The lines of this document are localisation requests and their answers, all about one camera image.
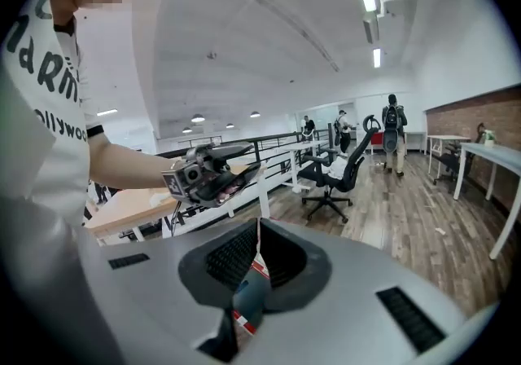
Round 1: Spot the white standing desk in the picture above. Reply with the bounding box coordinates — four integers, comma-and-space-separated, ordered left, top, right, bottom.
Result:
273, 139, 330, 194

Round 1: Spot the white cloth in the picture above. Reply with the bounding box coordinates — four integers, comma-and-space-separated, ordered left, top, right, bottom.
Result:
325, 156, 348, 182

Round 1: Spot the white crumpled paper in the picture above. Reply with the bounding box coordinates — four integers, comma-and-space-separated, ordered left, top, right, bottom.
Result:
147, 187, 177, 206

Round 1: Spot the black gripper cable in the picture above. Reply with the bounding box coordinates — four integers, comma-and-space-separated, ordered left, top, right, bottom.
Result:
169, 199, 183, 239

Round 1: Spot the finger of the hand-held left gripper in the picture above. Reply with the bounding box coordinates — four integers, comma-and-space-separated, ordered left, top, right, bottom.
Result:
190, 162, 263, 208
195, 142, 256, 165

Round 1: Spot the light wooden desk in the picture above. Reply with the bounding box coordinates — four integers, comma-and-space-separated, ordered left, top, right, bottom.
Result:
84, 161, 273, 245

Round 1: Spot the black headrest office chair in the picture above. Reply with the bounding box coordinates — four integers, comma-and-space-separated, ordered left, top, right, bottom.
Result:
299, 113, 383, 222

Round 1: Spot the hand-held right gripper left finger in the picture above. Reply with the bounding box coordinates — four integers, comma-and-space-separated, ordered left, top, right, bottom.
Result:
99, 216, 261, 365

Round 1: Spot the slim white frame table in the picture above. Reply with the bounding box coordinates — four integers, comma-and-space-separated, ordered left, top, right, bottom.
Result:
425, 134, 473, 186

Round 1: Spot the person's white printed shirt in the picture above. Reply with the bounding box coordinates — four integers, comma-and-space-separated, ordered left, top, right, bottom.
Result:
0, 0, 105, 230

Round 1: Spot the black backpack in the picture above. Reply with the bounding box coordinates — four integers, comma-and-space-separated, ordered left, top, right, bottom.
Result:
383, 104, 403, 152

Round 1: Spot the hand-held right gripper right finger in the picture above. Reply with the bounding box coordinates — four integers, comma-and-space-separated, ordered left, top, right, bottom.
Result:
239, 218, 470, 365

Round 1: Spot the white ceiling cable tray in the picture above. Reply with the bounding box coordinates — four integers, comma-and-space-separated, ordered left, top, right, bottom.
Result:
190, 0, 341, 73

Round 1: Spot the black metal railing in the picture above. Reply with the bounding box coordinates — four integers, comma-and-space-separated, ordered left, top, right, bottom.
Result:
156, 122, 339, 239

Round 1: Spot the red storage cabinet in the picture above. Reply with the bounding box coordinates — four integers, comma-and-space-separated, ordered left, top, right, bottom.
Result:
368, 130, 387, 152

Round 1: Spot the person's left hand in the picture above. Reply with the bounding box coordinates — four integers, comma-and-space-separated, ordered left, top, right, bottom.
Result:
217, 184, 243, 204

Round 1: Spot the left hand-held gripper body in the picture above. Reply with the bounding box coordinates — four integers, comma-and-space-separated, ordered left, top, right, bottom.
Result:
161, 145, 215, 202

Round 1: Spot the person's left forearm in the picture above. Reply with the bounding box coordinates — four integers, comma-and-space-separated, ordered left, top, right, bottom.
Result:
88, 135, 182, 192

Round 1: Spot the ceiling air vent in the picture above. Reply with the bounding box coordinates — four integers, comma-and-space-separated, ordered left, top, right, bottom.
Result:
362, 15, 380, 45

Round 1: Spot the small potted plant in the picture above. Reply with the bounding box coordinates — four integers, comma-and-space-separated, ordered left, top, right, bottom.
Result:
475, 122, 499, 148

